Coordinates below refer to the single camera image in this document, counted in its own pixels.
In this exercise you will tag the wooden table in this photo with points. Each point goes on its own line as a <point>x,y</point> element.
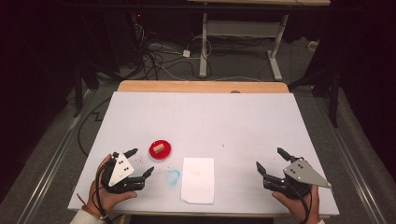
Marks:
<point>202,86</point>

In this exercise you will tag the white sleeve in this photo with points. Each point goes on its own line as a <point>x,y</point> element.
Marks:
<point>85,218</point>

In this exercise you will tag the metal floor rail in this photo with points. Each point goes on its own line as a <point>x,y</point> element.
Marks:
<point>56,161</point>
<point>351,168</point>

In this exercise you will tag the white desk frame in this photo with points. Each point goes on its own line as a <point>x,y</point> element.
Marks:
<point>239,28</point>

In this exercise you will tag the white board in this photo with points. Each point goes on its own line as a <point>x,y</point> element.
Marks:
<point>211,124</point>

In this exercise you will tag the small wooden block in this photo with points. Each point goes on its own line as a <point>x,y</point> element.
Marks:
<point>158,148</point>

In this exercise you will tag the person's left hand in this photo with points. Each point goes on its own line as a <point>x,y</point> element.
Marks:
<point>107,197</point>

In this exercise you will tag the blue clear plastic lid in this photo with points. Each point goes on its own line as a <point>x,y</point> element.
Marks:
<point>169,180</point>

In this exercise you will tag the white paper towel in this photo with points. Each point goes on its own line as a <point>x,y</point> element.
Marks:
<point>197,183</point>

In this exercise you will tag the white power adapter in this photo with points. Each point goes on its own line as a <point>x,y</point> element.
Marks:
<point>186,53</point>

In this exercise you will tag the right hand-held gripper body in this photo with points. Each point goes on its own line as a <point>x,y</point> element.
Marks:
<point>300,174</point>

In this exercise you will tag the white floor socket box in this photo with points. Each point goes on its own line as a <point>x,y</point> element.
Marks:
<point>313,45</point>

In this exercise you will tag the red round dish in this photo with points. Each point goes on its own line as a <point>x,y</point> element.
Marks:
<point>165,152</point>

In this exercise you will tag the person's right hand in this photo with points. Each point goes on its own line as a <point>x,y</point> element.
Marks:
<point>295,207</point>

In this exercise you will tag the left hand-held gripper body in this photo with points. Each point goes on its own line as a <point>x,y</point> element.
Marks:
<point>120,170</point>

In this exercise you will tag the black stand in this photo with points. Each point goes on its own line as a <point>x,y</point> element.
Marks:
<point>334,99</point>
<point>77,93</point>

